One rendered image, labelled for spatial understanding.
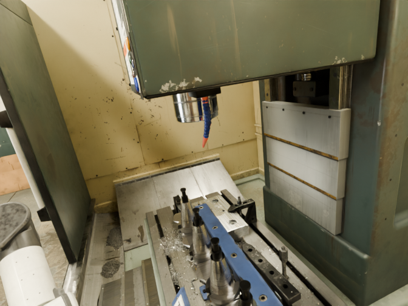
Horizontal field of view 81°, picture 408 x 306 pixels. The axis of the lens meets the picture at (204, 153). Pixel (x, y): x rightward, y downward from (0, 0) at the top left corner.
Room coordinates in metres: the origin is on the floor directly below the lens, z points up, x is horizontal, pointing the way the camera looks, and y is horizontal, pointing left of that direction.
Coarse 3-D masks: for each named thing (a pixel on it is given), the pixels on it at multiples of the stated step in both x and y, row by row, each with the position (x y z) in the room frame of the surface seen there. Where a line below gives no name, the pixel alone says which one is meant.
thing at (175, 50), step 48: (144, 0) 0.52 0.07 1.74; (192, 0) 0.54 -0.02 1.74; (240, 0) 0.58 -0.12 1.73; (288, 0) 0.61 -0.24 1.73; (336, 0) 0.65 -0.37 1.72; (144, 48) 0.51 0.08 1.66; (192, 48) 0.54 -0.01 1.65; (240, 48) 0.57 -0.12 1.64; (288, 48) 0.61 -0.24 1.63; (336, 48) 0.65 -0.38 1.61; (144, 96) 0.51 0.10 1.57
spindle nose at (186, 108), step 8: (176, 96) 0.82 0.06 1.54; (184, 96) 0.80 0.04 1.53; (216, 96) 0.86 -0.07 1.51; (176, 104) 0.83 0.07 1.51; (184, 104) 0.81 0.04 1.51; (192, 104) 0.80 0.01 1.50; (200, 104) 0.80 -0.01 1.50; (216, 104) 0.84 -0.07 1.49; (176, 112) 0.84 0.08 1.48; (184, 112) 0.81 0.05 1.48; (192, 112) 0.80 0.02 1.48; (200, 112) 0.80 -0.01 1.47; (216, 112) 0.84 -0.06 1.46; (184, 120) 0.81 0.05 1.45; (192, 120) 0.80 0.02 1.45; (200, 120) 0.80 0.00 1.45
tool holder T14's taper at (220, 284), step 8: (224, 256) 0.34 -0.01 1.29; (216, 264) 0.33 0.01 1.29; (224, 264) 0.33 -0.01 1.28; (216, 272) 0.33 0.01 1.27; (224, 272) 0.33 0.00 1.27; (216, 280) 0.32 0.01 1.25; (224, 280) 0.32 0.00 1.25; (232, 280) 0.33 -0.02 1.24; (216, 288) 0.32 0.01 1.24; (224, 288) 0.32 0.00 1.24; (232, 288) 0.33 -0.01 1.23
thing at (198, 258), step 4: (192, 244) 0.46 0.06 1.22; (192, 248) 0.45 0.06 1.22; (192, 252) 0.44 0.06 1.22; (192, 256) 0.42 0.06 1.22; (196, 256) 0.42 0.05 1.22; (200, 256) 0.42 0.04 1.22; (204, 256) 0.42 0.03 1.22; (208, 256) 0.42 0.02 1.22; (196, 260) 0.42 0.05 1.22; (200, 260) 0.41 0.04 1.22; (204, 260) 0.41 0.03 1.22; (196, 264) 0.42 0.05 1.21
